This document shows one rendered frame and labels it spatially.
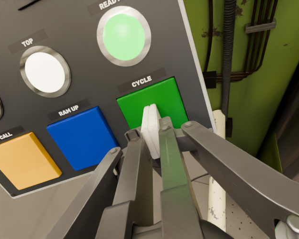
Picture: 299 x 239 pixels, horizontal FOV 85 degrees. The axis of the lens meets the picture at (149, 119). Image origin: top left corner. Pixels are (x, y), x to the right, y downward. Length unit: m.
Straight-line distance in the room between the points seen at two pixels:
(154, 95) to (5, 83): 0.18
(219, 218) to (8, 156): 0.47
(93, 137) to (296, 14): 0.45
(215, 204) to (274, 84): 0.38
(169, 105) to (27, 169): 0.22
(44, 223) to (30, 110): 1.50
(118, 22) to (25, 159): 0.22
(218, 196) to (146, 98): 0.40
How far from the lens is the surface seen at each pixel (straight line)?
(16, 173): 0.31
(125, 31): 0.19
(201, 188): 1.20
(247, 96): 0.62
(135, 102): 0.20
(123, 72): 0.20
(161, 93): 0.20
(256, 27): 0.46
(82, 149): 0.24
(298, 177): 0.67
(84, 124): 0.22
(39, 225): 1.75
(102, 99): 0.21
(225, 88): 0.55
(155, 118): 0.15
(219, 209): 0.53
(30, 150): 0.28
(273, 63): 0.54
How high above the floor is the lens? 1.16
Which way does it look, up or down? 49 degrees down
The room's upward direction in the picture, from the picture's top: 29 degrees counter-clockwise
